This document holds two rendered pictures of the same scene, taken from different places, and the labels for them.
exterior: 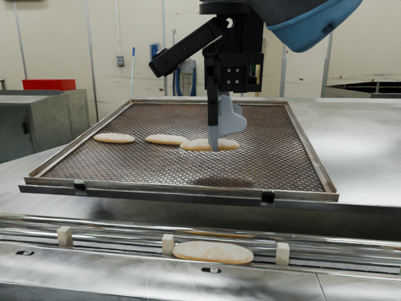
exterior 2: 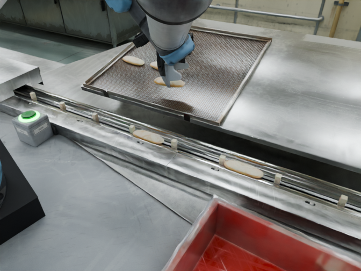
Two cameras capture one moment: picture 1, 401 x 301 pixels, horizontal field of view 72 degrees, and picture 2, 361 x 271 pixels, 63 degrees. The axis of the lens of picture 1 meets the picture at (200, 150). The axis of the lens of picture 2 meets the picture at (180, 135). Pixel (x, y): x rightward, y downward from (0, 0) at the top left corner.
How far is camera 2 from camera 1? 0.54 m
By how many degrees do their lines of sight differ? 28
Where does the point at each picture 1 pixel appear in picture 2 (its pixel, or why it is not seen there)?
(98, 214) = (117, 106)
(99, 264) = (103, 131)
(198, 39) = not seen: hidden behind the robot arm
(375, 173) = (260, 114)
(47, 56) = not seen: outside the picture
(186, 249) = (137, 133)
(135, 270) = (114, 136)
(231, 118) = (173, 73)
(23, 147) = (101, 22)
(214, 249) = (147, 135)
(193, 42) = not seen: hidden behind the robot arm
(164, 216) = (147, 114)
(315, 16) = (166, 58)
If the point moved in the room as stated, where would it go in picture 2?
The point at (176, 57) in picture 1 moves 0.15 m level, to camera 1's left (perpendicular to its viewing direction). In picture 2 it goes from (143, 40) to (95, 34)
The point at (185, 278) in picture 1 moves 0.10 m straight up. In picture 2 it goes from (129, 143) to (124, 111)
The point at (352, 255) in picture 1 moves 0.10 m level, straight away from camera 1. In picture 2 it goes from (206, 151) to (233, 137)
